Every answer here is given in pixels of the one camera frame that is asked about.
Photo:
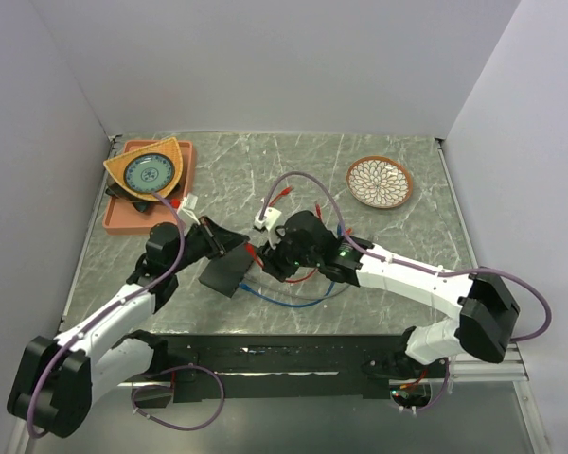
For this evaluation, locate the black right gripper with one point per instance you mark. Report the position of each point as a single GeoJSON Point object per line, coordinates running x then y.
{"type": "Point", "coordinates": [273, 261]}

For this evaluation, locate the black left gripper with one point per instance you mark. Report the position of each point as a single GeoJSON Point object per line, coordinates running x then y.
{"type": "Point", "coordinates": [218, 238]}

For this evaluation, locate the black network switch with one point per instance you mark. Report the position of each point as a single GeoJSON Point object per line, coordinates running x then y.
{"type": "Point", "coordinates": [224, 274]}

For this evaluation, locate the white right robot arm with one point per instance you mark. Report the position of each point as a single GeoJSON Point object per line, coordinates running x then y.
{"type": "Point", "coordinates": [479, 311]}

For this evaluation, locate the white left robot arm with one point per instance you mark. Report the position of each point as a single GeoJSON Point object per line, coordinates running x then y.
{"type": "Point", "coordinates": [60, 379]}

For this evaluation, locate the dark dish under basket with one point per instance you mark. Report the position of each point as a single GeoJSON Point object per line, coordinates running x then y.
{"type": "Point", "coordinates": [113, 189]}

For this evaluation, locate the woven triangular basket plate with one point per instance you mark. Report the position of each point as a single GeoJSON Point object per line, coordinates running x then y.
{"type": "Point", "coordinates": [168, 147]}

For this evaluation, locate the pink plastic tray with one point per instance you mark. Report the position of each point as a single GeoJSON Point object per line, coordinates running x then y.
{"type": "Point", "coordinates": [120, 217]}

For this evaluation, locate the blue patterned round plate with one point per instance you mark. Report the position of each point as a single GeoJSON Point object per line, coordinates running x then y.
{"type": "Point", "coordinates": [149, 173]}

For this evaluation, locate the floral patterned plate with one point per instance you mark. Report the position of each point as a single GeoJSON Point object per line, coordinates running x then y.
{"type": "Point", "coordinates": [379, 182]}

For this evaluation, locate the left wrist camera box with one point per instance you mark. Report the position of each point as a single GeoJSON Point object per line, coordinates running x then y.
{"type": "Point", "coordinates": [185, 208]}

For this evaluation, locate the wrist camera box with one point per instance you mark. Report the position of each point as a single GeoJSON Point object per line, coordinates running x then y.
{"type": "Point", "coordinates": [267, 220]}
{"type": "Point", "coordinates": [185, 208]}

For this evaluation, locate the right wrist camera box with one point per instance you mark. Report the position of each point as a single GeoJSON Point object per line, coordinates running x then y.
{"type": "Point", "coordinates": [267, 220]}

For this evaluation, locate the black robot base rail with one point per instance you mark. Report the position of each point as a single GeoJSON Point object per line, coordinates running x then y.
{"type": "Point", "coordinates": [278, 366]}

